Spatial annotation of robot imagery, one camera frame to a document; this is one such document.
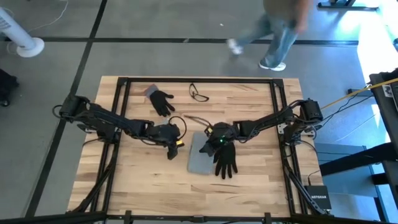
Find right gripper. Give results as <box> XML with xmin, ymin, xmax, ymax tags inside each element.
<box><xmin>198</xmin><ymin>123</ymin><xmax>241</xmax><ymax>157</ymax></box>

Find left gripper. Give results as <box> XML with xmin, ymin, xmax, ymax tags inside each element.
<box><xmin>146</xmin><ymin>121</ymin><xmax>185</xmax><ymax>161</ymax></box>

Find grey plastic tool case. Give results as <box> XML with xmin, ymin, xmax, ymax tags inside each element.
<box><xmin>187</xmin><ymin>131</ymin><xmax>219</xmax><ymax>175</ymax></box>

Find black work glove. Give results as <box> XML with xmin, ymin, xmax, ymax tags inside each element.
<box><xmin>213</xmin><ymin>141</ymin><xmax>239</xmax><ymax>180</ymax></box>
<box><xmin>149</xmin><ymin>90</ymin><xmax>176</xmax><ymax>118</ymax></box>

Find black-framed safety glasses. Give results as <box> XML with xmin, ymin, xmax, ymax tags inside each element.
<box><xmin>188</xmin><ymin>82</ymin><xmax>210</xmax><ymax>103</ymax></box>

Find person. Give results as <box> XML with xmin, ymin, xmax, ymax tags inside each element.
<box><xmin>226</xmin><ymin>0</ymin><xmax>312</xmax><ymax>72</ymax></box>

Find black bag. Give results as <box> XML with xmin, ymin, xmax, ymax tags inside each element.
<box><xmin>0</xmin><ymin>68</ymin><xmax>19</xmax><ymax>108</ymax></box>

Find white tower fan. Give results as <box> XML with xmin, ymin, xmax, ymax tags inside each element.
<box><xmin>0</xmin><ymin>6</ymin><xmax>45</xmax><ymax>58</ymax></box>

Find black stand base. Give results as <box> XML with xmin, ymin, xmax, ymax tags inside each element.
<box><xmin>317</xmin><ymin>0</ymin><xmax>380</xmax><ymax>12</ymax></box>

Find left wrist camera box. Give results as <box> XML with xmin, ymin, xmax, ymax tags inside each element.
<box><xmin>157</xmin><ymin>124</ymin><xmax>180</xmax><ymax>140</ymax></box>

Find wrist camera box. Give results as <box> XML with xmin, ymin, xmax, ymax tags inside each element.
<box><xmin>157</xmin><ymin>124</ymin><xmax>180</xmax><ymax>140</ymax></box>
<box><xmin>213</xmin><ymin>123</ymin><xmax>233</xmax><ymax>137</ymax></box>

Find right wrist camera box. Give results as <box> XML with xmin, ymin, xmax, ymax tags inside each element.
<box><xmin>213</xmin><ymin>123</ymin><xmax>233</xmax><ymax>137</ymax></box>

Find black left camera cable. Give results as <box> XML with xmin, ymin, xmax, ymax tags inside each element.
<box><xmin>167</xmin><ymin>116</ymin><xmax>188</xmax><ymax>142</ymax></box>

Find black camera cable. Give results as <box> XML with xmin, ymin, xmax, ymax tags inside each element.
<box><xmin>183</xmin><ymin>114</ymin><xmax>215</xmax><ymax>129</ymax></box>
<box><xmin>167</xmin><ymin>116</ymin><xmax>188</xmax><ymax>142</ymax></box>

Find black right camera cable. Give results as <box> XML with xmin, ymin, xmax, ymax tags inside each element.
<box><xmin>183</xmin><ymin>114</ymin><xmax>215</xmax><ymax>129</ymax></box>

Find black metal table frame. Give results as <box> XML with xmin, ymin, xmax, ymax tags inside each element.
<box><xmin>65</xmin><ymin>77</ymin><xmax>335</xmax><ymax>224</ymax></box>

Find black Netgear network switch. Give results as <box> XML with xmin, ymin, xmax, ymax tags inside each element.
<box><xmin>303</xmin><ymin>185</ymin><xmax>333</xmax><ymax>211</ymax></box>

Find black workbench frame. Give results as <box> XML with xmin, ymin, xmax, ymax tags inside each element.
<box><xmin>318</xmin><ymin>70</ymin><xmax>398</xmax><ymax>224</ymax></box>

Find yellow cable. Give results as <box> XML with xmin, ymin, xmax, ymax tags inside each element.
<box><xmin>321</xmin><ymin>77</ymin><xmax>398</xmax><ymax>110</ymax></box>

